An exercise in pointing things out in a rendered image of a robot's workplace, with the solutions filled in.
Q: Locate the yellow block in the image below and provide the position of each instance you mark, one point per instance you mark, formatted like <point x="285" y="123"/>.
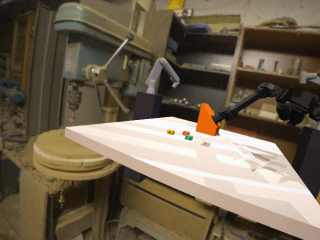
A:
<point x="170" y="131"/>

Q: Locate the green block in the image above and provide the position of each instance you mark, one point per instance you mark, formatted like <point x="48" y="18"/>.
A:
<point x="189" y="137"/>

